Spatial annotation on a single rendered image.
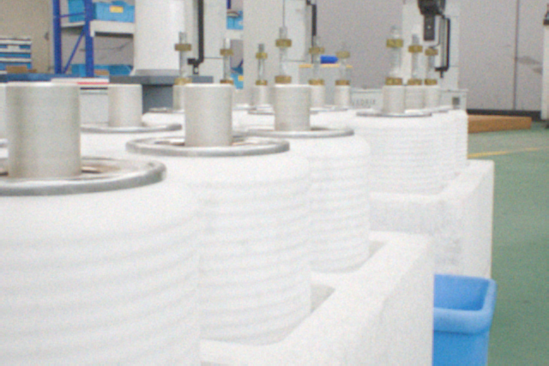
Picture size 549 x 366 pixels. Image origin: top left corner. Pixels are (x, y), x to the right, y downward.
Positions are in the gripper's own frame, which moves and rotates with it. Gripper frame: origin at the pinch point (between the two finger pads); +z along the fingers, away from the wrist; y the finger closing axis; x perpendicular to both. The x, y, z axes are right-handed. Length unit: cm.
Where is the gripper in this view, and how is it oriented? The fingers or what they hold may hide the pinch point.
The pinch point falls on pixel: (431, 31)
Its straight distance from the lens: 98.4
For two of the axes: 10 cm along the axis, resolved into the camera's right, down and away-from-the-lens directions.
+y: 3.7, -0.9, 9.3
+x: -9.3, -0.4, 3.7
